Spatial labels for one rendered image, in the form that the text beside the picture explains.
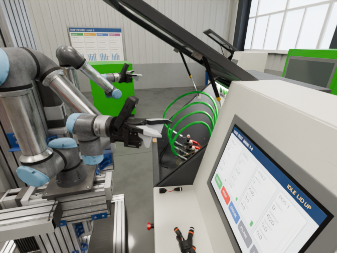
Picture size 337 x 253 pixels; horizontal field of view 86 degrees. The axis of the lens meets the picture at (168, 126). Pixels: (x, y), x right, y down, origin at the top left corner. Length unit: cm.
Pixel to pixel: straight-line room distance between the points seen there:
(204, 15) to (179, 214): 781
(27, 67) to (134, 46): 687
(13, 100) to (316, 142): 88
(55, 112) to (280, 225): 112
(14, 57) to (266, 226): 90
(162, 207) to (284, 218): 57
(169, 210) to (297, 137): 64
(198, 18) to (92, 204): 766
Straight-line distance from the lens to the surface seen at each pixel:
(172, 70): 785
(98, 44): 756
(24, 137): 86
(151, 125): 63
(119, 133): 63
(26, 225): 113
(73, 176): 105
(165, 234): 87
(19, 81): 80
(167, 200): 98
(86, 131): 66
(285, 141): 54
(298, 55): 399
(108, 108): 454
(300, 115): 53
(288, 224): 53
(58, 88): 84
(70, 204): 117
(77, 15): 775
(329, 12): 557
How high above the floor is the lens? 169
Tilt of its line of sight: 24 degrees down
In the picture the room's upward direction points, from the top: straight up
